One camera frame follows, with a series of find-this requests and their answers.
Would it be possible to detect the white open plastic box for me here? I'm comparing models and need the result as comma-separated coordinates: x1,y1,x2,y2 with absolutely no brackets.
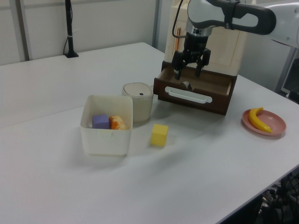
80,94,134,157

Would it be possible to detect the yellow cube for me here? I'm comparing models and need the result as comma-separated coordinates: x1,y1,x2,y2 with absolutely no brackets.
150,123,169,147

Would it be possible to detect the cream lidded bin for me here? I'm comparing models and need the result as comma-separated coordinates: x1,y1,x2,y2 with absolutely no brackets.
121,82,154,123

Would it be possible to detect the pink plate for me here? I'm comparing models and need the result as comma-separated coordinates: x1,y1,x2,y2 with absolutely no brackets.
242,108,287,139

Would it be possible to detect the small white grey object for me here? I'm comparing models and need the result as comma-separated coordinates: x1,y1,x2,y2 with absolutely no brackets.
181,81,195,91

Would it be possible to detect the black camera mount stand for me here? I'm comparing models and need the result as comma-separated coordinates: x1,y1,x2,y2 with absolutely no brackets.
64,0,79,58

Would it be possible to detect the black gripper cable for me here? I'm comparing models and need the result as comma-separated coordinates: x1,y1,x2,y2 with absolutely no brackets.
172,0,187,39

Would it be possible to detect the orange white bread piece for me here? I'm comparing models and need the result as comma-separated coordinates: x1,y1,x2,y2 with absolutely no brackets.
108,115,127,131

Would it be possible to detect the dark brown drawer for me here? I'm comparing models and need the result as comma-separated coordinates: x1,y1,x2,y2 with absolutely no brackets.
153,67,234,116

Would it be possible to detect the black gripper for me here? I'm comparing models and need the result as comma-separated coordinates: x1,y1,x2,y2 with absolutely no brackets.
171,32,212,81

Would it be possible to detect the yellow banana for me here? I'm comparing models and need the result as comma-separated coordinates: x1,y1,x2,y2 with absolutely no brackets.
248,107,273,133

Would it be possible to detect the white drawer handle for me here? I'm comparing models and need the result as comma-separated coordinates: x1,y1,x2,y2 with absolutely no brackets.
164,85,213,104

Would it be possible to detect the copper cabinet door handle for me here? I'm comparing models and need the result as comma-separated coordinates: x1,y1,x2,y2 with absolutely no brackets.
175,27,182,51

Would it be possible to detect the black equipment under table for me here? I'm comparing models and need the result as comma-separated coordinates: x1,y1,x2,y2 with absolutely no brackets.
256,172,299,224

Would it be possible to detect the purple cube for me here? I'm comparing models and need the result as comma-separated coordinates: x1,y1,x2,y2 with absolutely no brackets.
92,114,110,129

